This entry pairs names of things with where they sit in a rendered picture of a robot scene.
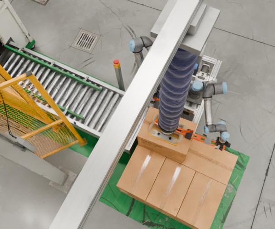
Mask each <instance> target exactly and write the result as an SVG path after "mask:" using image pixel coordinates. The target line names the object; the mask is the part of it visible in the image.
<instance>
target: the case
mask: <svg viewBox="0 0 275 229"><path fill-rule="evenodd" d="M155 114H159V110H158V109H155V108H153V107H149V109H148V112H147V114H146V116H145V119H144V121H143V123H142V126H141V128H140V130H139V133H138V135H137V140H138V145H139V146H142V147H144V148H146V149H149V150H152V151H154V152H157V153H159V154H162V155H164V156H167V157H169V158H172V159H175V160H177V161H180V162H183V161H184V159H185V157H186V155H187V152H188V150H189V147H190V144H191V141H192V139H191V140H189V139H186V138H185V137H184V135H183V138H182V140H181V142H180V143H178V144H177V146H174V145H172V144H169V143H167V142H164V141H162V140H159V139H156V138H154V137H151V136H149V134H150V132H149V126H150V124H151V123H152V122H153V121H152V119H153V117H154V115H155ZM179 121H180V122H182V123H185V125H186V130H187V129H191V130H193V131H194V133H195V131H196V127H197V125H198V124H197V123H194V122H191V121H188V120H186V119H183V118H180V120H179ZM153 128H154V129H157V130H159V131H160V129H159V127H158V126H155V125H154V126H153ZM172 135H173V136H175V137H178V138H179V135H178V134H176V133H173V134H172Z"/></svg>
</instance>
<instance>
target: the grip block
mask: <svg viewBox="0 0 275 229"><path fill-rule="evenodd" d="M187 130H191V129H187ZM193 134H194V131H193V130H192V132H188V133H185V135H184V137H185V138H186V139H189V140H191V139H192V136H193Z"/></svg>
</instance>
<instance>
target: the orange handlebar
mask: <svg viewBox="0 0 275 229"><path fill-rule="evenodd" d="M155 100H157V101H159V99H158V98H156V99H155ZM157 121H158V119H156V120H155V121H154V123H155V124H156V125H158V123H156V122H157ZM177 129H179V130H181V131H183V130H184V129H181V128H179V127H178V128H177ZM175 132H177V133H180V134H182V135H185V133H182V132H180V131H177V130H176V131H175ZM193 135H194V136H196V137H192V138H193V139H195V140H197V141H201V142H203V143H204V141H203V140H201V138H202V139H205V137H203V136H201V135H198V134H195V133H194V134H193ZM210 145H211V146H214V147H215V146H216V145H214V144H210Z"/></svg>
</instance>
